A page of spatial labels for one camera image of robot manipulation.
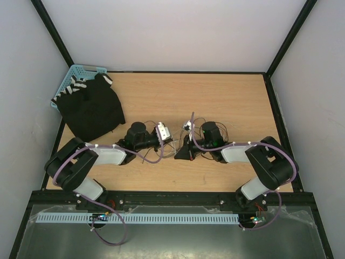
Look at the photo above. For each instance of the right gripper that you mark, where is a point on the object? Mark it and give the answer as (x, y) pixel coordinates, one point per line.
(186, 151)

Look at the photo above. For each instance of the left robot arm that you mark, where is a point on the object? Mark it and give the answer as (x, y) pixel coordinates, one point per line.
(70, 166)

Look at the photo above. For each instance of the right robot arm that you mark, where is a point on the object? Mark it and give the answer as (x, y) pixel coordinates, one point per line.
(272, 165)

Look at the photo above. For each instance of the right circuit board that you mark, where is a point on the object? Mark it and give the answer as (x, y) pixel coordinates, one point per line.
(257, 219)

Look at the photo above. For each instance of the circuit board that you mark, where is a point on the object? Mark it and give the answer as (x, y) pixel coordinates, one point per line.
(257, 219)
(99, 217)

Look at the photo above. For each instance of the left circuit board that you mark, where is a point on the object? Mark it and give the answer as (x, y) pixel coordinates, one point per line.
(99, 217)

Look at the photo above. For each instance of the light blue plastic basket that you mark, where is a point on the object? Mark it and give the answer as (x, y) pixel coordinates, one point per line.
(79, 73)

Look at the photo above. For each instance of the black white striped cloth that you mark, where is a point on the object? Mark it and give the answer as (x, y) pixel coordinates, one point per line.
(101, 79)

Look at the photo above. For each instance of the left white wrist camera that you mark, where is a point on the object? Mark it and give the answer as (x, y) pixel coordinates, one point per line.
(162, 132)

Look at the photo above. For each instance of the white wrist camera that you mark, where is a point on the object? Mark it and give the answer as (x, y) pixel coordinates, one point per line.
(187, 126)
(162, 132)

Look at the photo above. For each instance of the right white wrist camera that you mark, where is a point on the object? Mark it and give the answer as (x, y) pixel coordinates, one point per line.
(187, 126)

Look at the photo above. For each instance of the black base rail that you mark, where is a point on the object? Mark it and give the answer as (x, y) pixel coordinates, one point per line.
(225, 201)

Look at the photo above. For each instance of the light blue slotted cable duct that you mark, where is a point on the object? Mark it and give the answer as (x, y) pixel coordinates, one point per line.
(143, 218)

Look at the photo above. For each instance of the right black frame post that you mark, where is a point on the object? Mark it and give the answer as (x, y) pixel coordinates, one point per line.
(294, 30)

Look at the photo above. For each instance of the black frame post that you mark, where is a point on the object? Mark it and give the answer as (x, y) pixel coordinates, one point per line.
(294, 30)
(47, 21)

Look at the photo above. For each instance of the left black frame post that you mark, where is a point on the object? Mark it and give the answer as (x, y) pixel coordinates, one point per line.
(47, 21)

